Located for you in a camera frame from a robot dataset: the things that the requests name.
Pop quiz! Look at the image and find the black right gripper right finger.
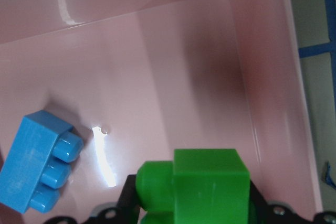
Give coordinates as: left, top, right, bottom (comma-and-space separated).
248, 180, 270, 224

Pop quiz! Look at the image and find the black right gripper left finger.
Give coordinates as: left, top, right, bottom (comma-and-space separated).
116, 174, 141, 224

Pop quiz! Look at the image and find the pink plastic box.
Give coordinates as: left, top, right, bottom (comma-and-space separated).
1, 0, 322, 223

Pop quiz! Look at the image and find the green toy block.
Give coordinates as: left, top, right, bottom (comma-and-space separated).
135, 149, 250, 223

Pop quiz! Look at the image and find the blue toy block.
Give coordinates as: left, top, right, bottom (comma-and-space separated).
1, 110, 83, 214

